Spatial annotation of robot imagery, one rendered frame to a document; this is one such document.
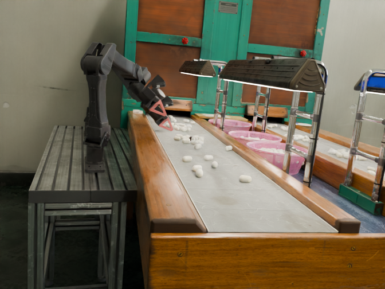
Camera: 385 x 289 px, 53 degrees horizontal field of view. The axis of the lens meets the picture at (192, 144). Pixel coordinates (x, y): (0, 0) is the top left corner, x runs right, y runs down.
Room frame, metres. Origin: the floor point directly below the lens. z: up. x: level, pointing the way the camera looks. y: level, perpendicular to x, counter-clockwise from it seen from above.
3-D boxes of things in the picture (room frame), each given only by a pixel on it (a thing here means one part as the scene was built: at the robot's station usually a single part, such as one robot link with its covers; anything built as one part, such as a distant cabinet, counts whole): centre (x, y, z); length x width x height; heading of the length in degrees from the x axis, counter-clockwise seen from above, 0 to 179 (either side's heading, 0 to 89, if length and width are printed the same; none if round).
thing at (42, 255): (1.70, 0.51, 0.31); 1.20 x 0.29 x 0.63; 17
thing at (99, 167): (1.42, 0.37, 0.71); 0.20 x 0.07 x 0.08; 17
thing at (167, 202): (1.62, 0.20, 0.67); 1.81 x 0.12 x 0.19; 12
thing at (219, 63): (2.11, -0.06, 0.90); 0.20 x 0.19 x 0.45; 12
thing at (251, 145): (1.62, -0.36, 0.72); 0.27 x 0.27 x 0.10
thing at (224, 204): (1.66, -0.01, 0.73); 1.81 x 0.30 x 0.02; 12
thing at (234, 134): (1.89, -0.31, 0.72); 0.27 x 0.27 x 0.10
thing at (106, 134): (1.43, 0.37, 0.77); 0.09 x 0.06 x 0.06; 69
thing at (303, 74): (1.15, -0.18, 1.08); 0.62 x 0.08 x 0.07; 12
